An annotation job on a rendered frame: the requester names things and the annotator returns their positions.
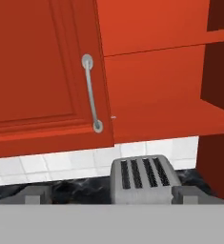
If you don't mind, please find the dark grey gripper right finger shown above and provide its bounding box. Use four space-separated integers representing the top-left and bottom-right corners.
172 185 224 205

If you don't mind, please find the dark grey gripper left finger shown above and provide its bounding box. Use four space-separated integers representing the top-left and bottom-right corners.
0 185 51 205

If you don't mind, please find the red tall cabinet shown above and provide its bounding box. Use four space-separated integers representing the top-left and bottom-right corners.
195 132 224 203

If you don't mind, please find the red cabinet door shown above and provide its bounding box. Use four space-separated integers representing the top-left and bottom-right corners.
0 0 115 159

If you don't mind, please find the red open shelf unit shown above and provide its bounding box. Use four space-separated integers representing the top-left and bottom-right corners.
94 0 224 145

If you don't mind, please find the grey four-slot toaster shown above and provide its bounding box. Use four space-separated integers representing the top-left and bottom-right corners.
109 154 182 205

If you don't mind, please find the silver cabinet door handle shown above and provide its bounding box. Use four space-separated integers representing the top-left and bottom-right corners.
81 53 104 134

